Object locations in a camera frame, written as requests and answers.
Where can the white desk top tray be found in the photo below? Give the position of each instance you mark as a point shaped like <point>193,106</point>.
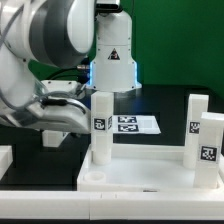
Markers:
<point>137,168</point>

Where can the white front fence bar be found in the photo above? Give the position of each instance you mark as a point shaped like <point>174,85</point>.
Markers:
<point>207,205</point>

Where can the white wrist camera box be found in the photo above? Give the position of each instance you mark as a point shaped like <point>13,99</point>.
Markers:
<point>65,88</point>

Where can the paper sheet with markers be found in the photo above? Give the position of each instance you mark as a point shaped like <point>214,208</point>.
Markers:
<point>135,124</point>

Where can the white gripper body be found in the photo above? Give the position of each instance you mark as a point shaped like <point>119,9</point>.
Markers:
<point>57,114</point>

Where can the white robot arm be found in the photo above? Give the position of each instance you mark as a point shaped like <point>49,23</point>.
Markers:
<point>61,33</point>

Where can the white left fence block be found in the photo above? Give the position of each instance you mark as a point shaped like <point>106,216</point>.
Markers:
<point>6,159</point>

